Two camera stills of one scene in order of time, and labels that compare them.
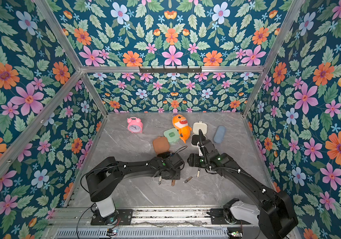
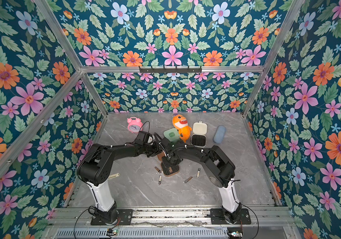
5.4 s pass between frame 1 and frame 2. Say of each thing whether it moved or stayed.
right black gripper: moved
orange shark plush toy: stayed
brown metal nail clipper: stayed
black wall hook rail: stayed
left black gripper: moved
